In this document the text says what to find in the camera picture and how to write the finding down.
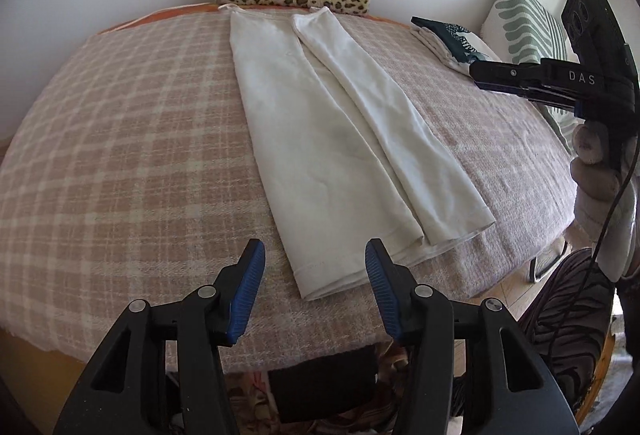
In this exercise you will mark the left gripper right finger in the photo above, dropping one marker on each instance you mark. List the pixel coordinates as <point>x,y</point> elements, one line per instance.
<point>427,324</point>

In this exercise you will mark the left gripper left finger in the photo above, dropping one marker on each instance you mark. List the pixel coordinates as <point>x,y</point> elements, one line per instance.
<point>158,369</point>

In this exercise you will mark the white camisole top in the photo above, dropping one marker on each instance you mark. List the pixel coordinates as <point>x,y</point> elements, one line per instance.
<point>343,154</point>

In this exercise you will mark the folded clothes pile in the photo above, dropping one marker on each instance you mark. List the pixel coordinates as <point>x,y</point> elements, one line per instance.
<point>453,45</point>

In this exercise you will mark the right white gloved hand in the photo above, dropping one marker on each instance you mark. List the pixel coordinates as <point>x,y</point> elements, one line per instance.
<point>607,201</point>

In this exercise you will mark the striped grey trousers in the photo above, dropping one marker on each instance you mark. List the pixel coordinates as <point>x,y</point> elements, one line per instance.
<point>568,321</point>

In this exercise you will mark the green striped white pillow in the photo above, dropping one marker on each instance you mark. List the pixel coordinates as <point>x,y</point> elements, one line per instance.
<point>524,31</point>

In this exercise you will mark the pink plaid blanket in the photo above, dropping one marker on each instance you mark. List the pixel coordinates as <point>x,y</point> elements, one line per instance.
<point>133,176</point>

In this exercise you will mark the orange floral bed sheet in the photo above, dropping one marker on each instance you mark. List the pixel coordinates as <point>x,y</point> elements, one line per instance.
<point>173,12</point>

